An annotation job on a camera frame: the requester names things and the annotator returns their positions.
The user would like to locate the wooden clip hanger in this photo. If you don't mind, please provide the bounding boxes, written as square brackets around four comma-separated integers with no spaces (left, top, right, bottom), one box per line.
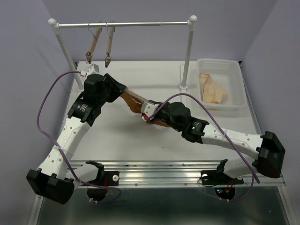
[105,24,115,68]
[85,26,102,64]
[120,88,150,109]

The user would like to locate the brown underwear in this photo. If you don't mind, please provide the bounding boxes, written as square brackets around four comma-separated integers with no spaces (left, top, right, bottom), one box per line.
[120,89,172,128]

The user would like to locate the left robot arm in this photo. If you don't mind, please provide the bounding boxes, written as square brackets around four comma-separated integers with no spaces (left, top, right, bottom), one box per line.
[26,71,127,204]

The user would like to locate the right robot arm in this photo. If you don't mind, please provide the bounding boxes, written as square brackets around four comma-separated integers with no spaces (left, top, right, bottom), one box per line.
[142,102,285,183]

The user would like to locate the cream striped underwear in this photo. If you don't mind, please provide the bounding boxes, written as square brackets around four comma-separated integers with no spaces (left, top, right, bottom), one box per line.
[200,73,228,104]

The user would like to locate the white clothes rack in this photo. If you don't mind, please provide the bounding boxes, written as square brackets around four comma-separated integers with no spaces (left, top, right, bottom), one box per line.
[48,15,197,90]

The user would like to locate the translucent plastic basket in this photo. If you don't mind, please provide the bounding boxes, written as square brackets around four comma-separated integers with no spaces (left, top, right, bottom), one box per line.
[196,59,246,110]

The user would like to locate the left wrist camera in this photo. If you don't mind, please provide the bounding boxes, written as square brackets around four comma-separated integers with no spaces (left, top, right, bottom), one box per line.
[80,64,99,77]

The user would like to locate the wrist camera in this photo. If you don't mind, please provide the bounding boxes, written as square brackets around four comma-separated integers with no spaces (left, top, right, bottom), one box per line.
[141,102,159,121]
[80,64,99,77]

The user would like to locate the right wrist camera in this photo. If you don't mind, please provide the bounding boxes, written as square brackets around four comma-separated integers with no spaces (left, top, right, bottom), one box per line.
[141,102,159,121]

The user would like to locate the aluminium mounting rail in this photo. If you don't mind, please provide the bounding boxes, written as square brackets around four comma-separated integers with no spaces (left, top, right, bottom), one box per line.
[41,160,285,188]

